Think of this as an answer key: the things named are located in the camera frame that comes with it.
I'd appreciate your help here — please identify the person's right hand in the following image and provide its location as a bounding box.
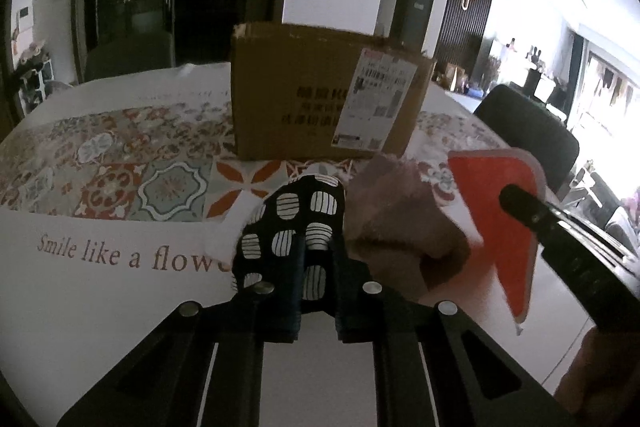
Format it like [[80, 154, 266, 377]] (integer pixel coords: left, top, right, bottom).
[[554, 326, 640, 422]]

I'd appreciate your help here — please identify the black chair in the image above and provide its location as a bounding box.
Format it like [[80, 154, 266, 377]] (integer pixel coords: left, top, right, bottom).
[[472, 84, 581, 204]]

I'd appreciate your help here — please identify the black white patterned cloth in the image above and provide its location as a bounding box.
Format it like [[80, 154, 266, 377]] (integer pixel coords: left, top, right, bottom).
[[231, 174, 347, 309]]

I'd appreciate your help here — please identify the floral patterned tablecloth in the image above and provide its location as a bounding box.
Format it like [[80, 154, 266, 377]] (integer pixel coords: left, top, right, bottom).
[[0, 63, 596, 427]]

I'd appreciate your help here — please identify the shelf with flowers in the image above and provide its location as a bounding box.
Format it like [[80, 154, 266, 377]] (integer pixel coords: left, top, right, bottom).
[[10, 36, 57, 118]]

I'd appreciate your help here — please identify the cardboard box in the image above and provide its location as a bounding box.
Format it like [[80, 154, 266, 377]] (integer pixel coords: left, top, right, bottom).
[[230, 22, 437, 160]]

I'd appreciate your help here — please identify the red cloth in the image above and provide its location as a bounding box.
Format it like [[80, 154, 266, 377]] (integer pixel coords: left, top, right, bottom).
[[446, 147, 551, 338]]

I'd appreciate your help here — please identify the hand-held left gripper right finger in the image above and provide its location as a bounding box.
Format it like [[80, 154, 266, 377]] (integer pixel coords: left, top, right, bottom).
[[327, 242, 576, 427]]

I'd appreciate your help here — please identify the brown towel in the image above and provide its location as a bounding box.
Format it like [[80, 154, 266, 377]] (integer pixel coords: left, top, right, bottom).
[[345, 154, 471, 300]]

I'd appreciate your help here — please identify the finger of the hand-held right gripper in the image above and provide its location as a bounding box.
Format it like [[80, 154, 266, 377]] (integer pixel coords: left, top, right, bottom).
[[499, 184, 567, 244]]

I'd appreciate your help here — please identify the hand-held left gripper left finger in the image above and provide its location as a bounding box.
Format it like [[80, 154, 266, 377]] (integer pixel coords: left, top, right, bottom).
[[57, 234, 306, 427]]

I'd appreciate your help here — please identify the white sideboard with ornaments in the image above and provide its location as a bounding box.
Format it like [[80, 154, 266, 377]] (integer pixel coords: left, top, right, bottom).
[[487, 36, 572, 108]]

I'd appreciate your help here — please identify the dark slatted wall panel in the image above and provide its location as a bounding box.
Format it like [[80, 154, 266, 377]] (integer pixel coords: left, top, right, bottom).
[[439, 0, 501, 84]]

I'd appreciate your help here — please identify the dark green door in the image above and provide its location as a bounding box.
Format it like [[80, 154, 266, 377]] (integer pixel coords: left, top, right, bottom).
[[399, 0, 445, 56]]

